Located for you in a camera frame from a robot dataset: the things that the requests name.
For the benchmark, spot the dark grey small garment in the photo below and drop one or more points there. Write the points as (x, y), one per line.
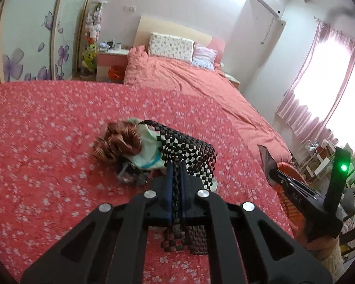
(133, 176)

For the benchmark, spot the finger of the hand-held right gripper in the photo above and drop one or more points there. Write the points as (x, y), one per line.
(267, 162)

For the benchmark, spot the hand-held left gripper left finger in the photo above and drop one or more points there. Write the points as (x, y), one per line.
(169, 193)

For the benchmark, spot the pink white nightstand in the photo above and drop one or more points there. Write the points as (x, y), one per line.
(109, 62)

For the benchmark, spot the small bedside table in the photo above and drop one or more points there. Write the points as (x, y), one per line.
(232, 80)

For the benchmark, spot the rust brown ruffled garment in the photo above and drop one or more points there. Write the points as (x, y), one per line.
(118, 145)

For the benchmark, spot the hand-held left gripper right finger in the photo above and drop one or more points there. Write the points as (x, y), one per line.
(183, 195)

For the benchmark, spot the hanging column of plush toys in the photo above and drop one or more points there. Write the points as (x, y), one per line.
(93, 35)

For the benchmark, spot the light green sock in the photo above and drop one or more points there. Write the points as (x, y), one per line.
(148, 151)

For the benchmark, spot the cream and pink headboard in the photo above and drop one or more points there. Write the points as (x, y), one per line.
(165, 25)

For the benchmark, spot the white floral pillow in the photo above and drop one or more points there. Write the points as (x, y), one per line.
(171, 47)

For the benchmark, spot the orange plastic basket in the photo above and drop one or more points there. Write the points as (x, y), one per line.
(290, 210)

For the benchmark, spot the white mug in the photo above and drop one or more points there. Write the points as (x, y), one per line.
(117, 46)

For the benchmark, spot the red floral tablecloth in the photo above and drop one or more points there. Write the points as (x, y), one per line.
(47, 142)

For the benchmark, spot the wardrobe with purple flower doors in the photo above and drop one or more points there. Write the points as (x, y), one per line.
(32, 35)

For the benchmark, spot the white wall socket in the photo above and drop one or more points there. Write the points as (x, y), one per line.
(129, 9)

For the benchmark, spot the pink curtain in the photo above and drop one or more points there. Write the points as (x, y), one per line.
(322, 80)

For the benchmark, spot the person's right forearm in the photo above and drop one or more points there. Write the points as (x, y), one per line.
(330, 263)

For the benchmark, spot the white air conditioner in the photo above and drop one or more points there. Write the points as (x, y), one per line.
(266, 6)

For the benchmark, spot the black white checkered garment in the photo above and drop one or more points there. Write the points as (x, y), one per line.
(189, 151)

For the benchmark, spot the bed with salmon duvet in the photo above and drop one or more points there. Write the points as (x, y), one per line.
(201, 94)

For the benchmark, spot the pink striped pillow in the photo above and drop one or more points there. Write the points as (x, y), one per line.
(204, 56)

